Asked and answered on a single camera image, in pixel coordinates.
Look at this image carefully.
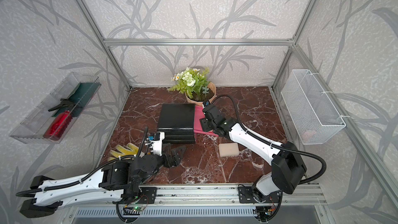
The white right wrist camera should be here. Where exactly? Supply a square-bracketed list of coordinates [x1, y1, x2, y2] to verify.
[202, 101, 210, 108]

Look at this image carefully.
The yellow white work glove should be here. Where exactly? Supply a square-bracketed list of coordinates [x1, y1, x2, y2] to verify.
[107, 143, 139, 161]

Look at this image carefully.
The white wire mesh basket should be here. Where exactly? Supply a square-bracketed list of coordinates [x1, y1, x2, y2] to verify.
[282, 69, 346, 145]

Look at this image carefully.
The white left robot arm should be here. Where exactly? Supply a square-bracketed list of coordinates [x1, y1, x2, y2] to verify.
[16, 129, 186, 218]

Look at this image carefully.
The orange white sponge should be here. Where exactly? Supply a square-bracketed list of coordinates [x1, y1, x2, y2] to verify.
[219, 143, 239, 157]

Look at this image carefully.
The artificial green flower plant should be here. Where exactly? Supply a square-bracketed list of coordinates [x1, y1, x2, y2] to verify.
[167, 67, 210, 101]

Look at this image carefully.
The dark green pad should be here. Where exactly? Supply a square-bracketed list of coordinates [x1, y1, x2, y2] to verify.
[48, 83, 101, 118]

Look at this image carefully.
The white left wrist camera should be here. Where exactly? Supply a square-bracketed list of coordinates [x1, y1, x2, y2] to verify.
[146, 132, 165, 156]

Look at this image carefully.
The red handled garden tool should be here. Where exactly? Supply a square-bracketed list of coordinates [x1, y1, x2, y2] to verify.
[43, 110, 73, 141]

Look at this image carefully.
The beige ribbed flower pot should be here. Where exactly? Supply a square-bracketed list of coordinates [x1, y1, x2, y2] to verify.
[186, 82, 217, 107]

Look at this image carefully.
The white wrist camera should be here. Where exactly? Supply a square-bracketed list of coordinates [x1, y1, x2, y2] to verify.
[146, 132, 165, 156]
[202, 101, 210, 108]

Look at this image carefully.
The pink top drawer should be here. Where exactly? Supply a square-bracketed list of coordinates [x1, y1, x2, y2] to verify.
[193, 105, 219, 138]

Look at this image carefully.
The aluminium cage frame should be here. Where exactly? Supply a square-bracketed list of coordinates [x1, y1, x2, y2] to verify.
[60, 0, 398, 209]

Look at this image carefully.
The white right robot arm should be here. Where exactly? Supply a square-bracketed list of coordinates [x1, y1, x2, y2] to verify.
[201, 94, 327, 203]

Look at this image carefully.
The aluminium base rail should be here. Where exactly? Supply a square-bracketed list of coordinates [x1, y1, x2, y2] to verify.
[55, 183, 333, 224]

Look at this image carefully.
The black mini drawer cabinet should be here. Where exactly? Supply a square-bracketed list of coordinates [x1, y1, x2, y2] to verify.
[157, 103, 195, 144]

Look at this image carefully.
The clear plastic wall tray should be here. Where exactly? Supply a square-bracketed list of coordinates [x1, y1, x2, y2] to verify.
[10, 73, 101, 144]

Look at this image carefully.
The pink item in basket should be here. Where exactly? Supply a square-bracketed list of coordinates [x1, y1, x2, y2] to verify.
[301, 130, 317, 143]

